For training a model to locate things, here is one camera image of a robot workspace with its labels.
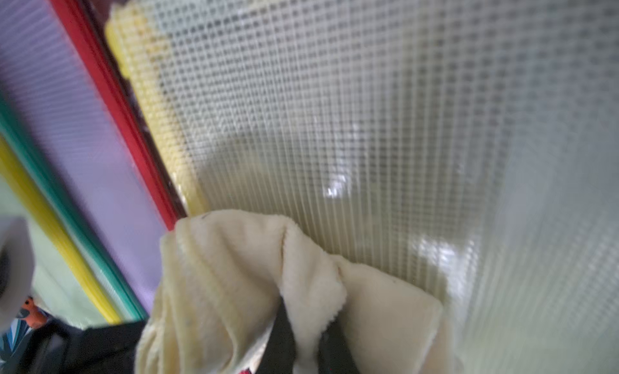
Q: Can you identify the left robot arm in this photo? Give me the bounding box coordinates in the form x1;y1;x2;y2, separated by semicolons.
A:
1;216;145;373

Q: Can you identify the pink red-zip mesh bag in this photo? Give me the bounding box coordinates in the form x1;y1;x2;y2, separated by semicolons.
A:
1;0;166;310

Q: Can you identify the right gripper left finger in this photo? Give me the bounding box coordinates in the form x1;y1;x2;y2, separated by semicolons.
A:
256;301;296;374

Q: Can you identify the cream wiping cloth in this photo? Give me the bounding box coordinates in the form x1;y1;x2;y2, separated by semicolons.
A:
135;210;456;373

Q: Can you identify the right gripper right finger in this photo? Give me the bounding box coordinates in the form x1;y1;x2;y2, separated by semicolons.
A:
318;320;359;374

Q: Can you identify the green-zip clear mesh bag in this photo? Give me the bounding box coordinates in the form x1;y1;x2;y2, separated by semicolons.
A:
1;96;148;324

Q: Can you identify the yellow mesh document bag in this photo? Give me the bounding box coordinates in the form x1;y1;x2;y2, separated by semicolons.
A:
105;0;618;373

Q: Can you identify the yellow-green mesh document bag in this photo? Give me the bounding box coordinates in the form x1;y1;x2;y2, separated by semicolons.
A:
1;139;127;328

